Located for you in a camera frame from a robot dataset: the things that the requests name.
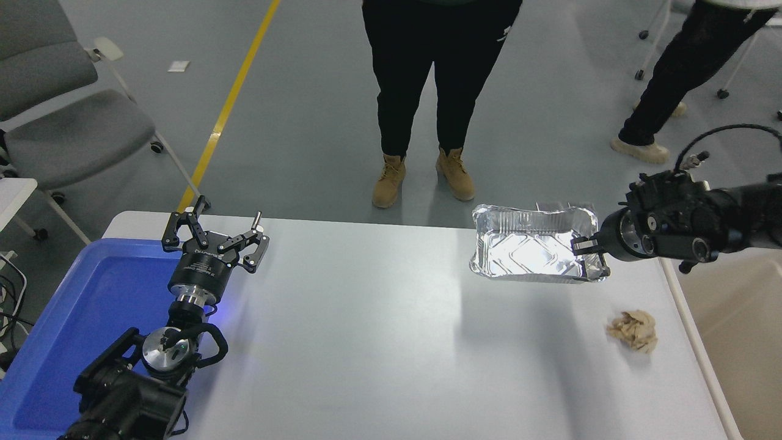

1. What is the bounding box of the blue plastic tray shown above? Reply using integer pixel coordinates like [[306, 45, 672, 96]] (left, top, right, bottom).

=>
[[0, 237, 211, 438]]

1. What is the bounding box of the grey padded rolling chair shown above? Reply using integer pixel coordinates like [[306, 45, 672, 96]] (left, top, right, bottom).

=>
[[0, 0, 211, 244]]

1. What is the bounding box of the crumpled tan paper ball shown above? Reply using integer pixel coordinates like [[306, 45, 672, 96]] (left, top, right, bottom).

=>
[[606, 309, 659, 354]]

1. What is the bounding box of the large pale bin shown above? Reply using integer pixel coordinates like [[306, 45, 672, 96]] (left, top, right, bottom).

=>
[[657, 244, 782, 440]]

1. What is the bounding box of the rectangular silver foil tray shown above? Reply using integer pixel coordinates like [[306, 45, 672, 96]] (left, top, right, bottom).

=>
[[469, 203, 610, 285]]

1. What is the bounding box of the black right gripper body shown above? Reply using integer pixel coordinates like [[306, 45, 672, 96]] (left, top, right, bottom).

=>
[[602, 208, 627, 262]]

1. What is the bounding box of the white side table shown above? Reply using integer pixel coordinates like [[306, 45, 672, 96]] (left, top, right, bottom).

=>
[[0, 177, 38, 233]]

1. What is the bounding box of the cable bundle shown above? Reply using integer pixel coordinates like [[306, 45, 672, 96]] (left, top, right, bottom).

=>
[[0, 251, 28, 364]]

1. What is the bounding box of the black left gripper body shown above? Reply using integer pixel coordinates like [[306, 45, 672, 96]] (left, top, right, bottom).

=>
[[169, 235, 239, 302]]

